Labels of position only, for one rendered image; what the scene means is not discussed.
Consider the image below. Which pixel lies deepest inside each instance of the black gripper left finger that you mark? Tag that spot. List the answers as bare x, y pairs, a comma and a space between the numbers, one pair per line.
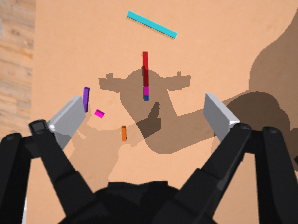
79, 201

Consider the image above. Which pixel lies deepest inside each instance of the red rod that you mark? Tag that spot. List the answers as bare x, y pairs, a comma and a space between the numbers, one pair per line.
145, 68

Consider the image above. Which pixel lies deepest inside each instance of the short magenta block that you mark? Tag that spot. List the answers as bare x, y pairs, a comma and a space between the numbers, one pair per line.
99, 113
146, 90

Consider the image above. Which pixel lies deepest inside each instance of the purple rod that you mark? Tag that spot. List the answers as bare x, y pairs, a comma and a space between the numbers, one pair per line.
86, 98

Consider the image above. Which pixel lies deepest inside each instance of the turquoise rod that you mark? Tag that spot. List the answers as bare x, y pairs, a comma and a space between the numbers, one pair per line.
152, 24

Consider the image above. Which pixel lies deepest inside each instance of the orange rod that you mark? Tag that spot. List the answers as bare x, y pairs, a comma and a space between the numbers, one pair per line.
124, 133

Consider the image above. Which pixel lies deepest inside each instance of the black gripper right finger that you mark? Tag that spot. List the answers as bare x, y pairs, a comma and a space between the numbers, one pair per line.
277, 184

